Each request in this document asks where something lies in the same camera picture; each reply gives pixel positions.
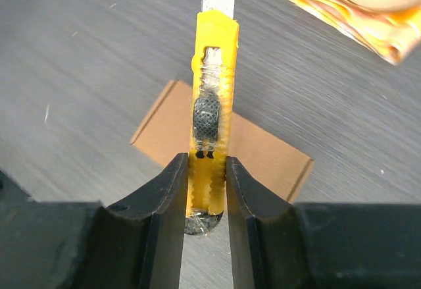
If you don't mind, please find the orange checkered cloth napkin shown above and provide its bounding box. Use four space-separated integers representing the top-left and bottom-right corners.
289 0 420 65

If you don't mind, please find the brown cardboard express box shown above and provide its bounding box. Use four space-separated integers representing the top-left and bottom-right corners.
131 80 313 202

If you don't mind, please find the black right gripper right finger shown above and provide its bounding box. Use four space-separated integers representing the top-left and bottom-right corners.
226 157 316 289

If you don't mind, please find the yellow utility knife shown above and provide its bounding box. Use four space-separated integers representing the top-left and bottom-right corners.
184 0 239 235

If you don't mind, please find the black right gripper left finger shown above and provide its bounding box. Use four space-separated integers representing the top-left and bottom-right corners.
95 153 188 288

